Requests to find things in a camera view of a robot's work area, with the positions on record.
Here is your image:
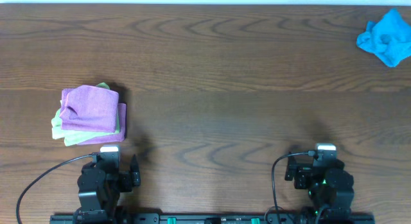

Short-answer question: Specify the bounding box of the blue microfiber cloth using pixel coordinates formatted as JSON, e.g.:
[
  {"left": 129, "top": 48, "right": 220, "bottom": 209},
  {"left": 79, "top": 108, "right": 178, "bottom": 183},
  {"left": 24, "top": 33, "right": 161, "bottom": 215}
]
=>
[{"left": 356, "top": 8, "right": 410, "bottom": 67}]

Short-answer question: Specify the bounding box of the right black cable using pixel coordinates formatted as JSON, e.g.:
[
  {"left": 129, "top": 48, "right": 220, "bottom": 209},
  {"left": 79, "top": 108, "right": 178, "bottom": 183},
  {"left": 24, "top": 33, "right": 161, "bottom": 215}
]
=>
[{"left": 264, "top": 150, "right": 317, "bottom": 224}]

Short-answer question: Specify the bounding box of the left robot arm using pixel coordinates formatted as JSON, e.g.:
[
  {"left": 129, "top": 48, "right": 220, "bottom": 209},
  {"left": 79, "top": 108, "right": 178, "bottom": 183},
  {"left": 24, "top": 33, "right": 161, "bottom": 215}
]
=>
[{"left": 72, "top": 152, "right": 141, "bottom": 223}]

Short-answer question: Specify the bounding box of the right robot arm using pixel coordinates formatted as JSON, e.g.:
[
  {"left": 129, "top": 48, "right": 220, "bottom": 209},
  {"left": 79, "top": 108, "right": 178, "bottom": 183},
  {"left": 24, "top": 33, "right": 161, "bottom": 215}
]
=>
[{"left": 284, "top": 150, "right": 354, "bottom": 223}]

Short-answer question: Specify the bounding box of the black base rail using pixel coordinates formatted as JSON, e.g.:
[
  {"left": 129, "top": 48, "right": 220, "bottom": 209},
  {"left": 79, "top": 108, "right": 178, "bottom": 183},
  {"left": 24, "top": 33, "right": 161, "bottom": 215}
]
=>
[{"left": 49, "top": 213, "right": 376, "bottom": 224}]

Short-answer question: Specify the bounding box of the top purple folded cloth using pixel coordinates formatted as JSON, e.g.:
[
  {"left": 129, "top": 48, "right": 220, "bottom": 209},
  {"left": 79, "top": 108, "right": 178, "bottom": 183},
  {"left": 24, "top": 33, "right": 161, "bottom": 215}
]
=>
[{"left": 59, "top": 85, "right": 119, "bottom": 133}]

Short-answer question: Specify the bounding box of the black cable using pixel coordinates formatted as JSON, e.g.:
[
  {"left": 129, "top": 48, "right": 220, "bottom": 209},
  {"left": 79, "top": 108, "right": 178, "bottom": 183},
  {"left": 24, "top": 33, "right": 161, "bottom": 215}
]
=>
[
  {"left": 264, "top": 150, "right": 317, "bottom": 224},
  {"left": 15, "top": 153, "right": 99, "bottom": 224}
]

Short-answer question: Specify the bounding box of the left black cable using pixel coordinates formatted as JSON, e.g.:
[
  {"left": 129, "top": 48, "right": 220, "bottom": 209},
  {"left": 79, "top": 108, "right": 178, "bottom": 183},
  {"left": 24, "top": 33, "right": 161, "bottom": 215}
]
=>
[{"left": 15, "top": 153, "right": 99, "bottom": 224}]

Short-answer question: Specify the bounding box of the green folded cloth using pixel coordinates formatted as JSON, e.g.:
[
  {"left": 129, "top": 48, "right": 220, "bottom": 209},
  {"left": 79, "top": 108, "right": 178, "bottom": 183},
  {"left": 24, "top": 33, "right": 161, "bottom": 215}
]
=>
[{"left": 51, "top": 82, "right": 111, "bottom": 146}]

